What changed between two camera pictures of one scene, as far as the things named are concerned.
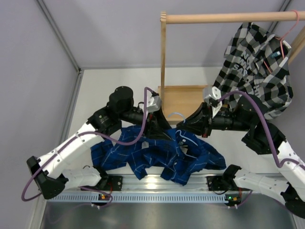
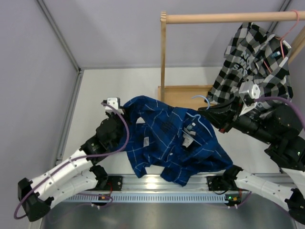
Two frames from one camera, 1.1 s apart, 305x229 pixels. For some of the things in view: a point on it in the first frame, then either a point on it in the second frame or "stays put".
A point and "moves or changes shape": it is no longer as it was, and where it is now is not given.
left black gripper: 154,125 → 111,115
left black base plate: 114,183 stays put
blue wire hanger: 195,143 moves or changes shape
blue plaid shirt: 172,154 moves or changes shape
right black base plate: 219,182 stays put
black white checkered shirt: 257,65 stays put
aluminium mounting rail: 196,184 stays put
